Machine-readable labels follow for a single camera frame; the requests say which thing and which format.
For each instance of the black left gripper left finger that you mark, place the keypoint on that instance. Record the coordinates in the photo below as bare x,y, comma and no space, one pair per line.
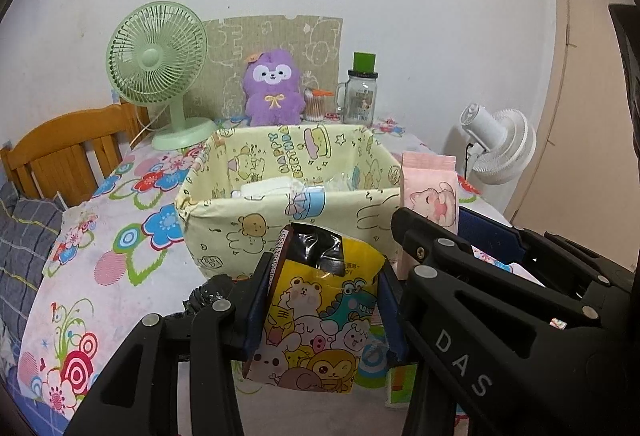
137,392

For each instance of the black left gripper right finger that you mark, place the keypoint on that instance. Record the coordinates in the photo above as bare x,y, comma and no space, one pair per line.
455,318

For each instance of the yellow fabric storage basket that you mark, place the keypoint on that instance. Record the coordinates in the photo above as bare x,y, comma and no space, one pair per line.
280,195

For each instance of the floral tablecloth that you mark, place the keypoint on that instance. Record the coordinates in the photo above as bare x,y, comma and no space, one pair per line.
121,255

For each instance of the white folded towel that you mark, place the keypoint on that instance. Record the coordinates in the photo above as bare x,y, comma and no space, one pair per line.
257,190

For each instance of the cartoon printed cardboard panel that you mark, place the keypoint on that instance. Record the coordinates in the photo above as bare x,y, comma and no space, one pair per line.
313,41

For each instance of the clear plastic zip bag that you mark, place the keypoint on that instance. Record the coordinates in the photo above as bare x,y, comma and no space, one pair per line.
338,182

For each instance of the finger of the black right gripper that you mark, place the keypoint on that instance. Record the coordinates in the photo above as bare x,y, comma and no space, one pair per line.
579,287

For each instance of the yellow cartoon snack pouch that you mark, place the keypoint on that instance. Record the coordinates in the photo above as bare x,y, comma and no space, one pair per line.
321,298

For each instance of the pink tissue pack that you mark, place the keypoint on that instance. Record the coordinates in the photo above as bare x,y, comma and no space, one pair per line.
429,186

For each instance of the green desk fan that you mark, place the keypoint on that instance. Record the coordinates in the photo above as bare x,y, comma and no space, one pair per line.
154,56

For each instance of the grey plaid pillow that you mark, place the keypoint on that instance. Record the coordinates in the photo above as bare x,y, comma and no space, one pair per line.
29,229

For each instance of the white standing fan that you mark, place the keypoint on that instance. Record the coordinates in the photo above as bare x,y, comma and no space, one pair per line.
502,144

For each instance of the purple plush bunny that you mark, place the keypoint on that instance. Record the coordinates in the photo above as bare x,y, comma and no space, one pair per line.
272,88

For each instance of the glass jar green lid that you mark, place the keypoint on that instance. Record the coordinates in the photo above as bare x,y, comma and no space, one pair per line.
355,98

